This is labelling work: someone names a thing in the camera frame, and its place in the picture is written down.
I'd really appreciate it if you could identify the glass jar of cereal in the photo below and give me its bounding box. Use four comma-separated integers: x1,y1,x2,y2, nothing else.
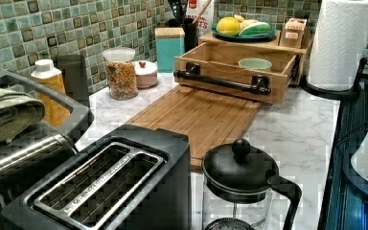
103,47,138,100

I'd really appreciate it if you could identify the white and red box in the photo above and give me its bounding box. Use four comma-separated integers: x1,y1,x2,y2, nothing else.
186,0,214,37

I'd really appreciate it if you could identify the green folded towel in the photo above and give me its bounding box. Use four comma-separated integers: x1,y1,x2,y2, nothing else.
0,88,45,142

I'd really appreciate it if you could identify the brown tea box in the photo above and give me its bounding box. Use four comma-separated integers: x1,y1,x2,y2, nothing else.
279,17,307,48

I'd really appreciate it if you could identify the dark grey dish rack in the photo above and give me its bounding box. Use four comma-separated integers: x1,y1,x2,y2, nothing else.
0,71,93,230

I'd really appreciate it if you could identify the pink ceramic lidded pot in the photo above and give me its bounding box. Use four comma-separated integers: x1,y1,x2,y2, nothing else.
134,60,157,89

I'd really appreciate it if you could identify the black paper towel holder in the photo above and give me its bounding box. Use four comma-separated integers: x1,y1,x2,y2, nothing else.
300,57,367,101

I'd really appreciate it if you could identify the steel thermos bottle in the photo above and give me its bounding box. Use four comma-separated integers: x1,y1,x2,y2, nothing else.
0,134,75,181

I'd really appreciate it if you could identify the green and white vegetable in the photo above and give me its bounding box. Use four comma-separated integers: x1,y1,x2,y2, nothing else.
239,22,272,36

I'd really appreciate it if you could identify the black toaster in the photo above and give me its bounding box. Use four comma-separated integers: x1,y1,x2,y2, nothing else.
2,125,192,230

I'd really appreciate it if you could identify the wooden drawer cabinet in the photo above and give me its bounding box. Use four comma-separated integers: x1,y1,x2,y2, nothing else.
198,30,312,85

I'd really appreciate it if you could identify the black utensil holder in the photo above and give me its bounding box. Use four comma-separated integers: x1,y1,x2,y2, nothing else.
181,18,197,52

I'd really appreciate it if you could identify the yellow lemon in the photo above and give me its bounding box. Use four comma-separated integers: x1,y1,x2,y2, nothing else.
217,17,241,35

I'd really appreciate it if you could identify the bamboo cutting board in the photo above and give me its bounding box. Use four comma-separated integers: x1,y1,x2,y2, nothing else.
127,85,261,172

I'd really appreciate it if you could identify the teal canister with wooden lid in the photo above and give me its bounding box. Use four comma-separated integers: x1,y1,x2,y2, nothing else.
155,27,185,73

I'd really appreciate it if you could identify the green cup in drawer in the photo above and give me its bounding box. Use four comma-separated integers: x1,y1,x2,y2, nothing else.
239,57,272,71

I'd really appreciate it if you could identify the orange bottle with white cap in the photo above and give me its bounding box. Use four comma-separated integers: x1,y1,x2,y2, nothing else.
30,58,72,128

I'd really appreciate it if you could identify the white paper towel roll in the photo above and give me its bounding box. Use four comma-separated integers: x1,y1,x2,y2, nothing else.
307,0,368,91

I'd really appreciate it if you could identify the teal plate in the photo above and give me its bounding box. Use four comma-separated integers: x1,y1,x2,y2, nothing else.
211,23,277,42

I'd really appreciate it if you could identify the black french press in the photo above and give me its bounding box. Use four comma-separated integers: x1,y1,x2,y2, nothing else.
201,139,302,230

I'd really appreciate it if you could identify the dark grey cup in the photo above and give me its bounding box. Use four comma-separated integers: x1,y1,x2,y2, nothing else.
54,55,90,107

